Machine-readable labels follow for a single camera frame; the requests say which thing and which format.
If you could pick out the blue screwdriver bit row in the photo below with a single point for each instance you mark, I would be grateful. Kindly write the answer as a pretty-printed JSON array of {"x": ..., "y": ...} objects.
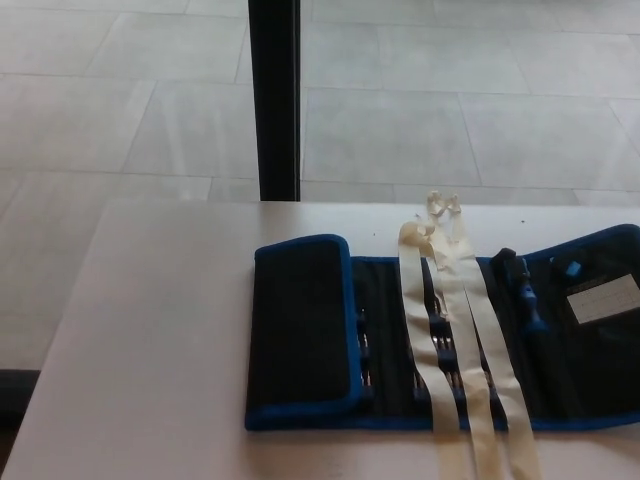
[
  {"x": 442, "y": 352},
  {"x": 362, "y": 350}
]

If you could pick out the wide cream masking tape strip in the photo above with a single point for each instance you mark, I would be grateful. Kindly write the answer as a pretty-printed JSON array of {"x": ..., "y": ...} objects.
[{"x": 417, "y": 310}]

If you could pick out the white label card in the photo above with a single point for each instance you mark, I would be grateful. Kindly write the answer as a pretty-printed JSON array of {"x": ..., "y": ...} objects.
[{"x": 605, "y": 300}]

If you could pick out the crumpled cream masking tape strip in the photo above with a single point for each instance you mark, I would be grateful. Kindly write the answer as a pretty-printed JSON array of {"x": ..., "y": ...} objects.
[{"x": 452, "y": 300}]

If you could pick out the black vertical post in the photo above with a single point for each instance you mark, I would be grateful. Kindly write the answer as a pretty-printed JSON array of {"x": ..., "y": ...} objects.
[{"x": 276, "y": 100}]

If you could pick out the small blue plastic cap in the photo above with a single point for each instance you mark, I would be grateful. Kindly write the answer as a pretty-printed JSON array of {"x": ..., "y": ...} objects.
[{"x": 572, "y": 268}]

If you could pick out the black toolkit pouch blue trim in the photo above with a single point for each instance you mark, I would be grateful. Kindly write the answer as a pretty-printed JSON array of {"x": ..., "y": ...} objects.
[{"x": 300, "y": 320}]

